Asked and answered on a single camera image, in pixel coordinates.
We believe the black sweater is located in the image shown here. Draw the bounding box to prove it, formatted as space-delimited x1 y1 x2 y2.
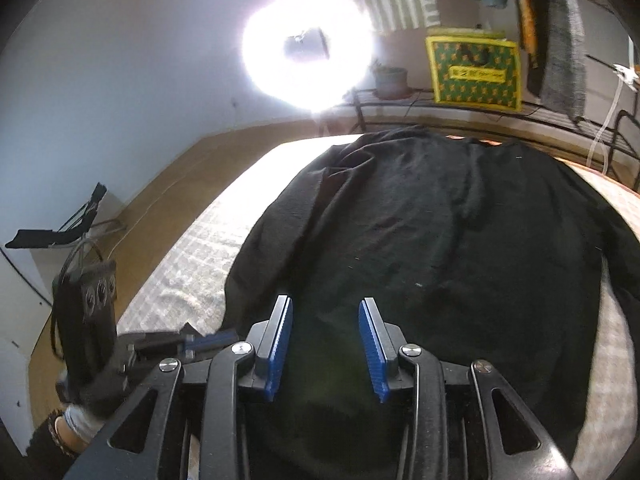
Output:
224 128 639 479

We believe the black metal clothes rack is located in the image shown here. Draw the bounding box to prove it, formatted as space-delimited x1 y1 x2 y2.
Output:
319 34 640 187

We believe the person's left hand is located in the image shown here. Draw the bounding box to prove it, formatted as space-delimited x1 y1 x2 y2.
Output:
54 404 105 454

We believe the plaid bed blanket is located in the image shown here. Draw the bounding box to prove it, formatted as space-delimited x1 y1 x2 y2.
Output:
117 136 637 479

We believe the small potted plant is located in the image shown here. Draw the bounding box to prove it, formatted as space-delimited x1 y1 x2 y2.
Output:
371 60 411 100

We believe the yellow green patterned bag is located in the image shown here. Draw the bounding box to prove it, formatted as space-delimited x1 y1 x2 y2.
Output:
425 35 522 113

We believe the grey plaid hanging coat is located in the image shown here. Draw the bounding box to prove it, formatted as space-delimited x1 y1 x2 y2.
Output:
539 0 587 120

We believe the white clip lamp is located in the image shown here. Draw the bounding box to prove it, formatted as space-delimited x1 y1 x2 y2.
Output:
586 63 639 174

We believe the ring light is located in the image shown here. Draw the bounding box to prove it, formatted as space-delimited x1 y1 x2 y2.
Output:
241 0 374 114

